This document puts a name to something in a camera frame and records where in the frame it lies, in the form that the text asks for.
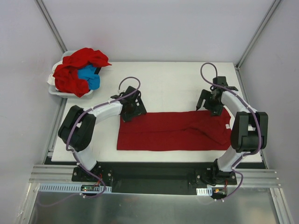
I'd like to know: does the aluminium rail frame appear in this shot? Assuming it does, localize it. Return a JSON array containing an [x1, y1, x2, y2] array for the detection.
[[29, 165, 281, 188]]

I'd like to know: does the right grey cable duct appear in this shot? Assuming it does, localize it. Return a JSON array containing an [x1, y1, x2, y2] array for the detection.
[[196, 187, 213, 196]]

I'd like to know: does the dark red t shirt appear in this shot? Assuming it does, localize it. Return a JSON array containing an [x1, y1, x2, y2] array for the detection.
[[117, 110, 231, 152]]

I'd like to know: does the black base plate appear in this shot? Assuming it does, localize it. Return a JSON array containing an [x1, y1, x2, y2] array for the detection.
[[71, 162, 237, 195]]

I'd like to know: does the bright red t shirt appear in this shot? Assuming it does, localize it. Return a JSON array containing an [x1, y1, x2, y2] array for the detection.
[[53, 48, 110, 98]]

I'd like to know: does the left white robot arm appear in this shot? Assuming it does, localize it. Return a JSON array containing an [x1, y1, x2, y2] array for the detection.
[[58, 86, 147, 182]]

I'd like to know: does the grey laundry basket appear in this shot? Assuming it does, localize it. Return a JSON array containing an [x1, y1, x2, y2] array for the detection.
[[48, 50, 94, 99]]

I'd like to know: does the white t shirt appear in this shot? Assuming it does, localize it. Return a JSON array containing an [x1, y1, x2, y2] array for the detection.
[[47, 61, 63, 86]]

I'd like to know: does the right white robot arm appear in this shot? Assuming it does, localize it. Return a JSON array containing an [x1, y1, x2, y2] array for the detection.
[[196, 77, 268, 184]]

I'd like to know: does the grey cable duct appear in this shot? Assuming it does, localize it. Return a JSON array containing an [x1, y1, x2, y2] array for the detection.
[[196, 187, 213, 196], [39, 183, 112, 194]]

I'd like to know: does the blue t shirt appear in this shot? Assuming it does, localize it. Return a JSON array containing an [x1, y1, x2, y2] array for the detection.
[[78, 64, 101, 90]]

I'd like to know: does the left grey cable duct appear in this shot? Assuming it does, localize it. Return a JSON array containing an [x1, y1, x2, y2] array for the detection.
[[39, 183, 112, 194]]

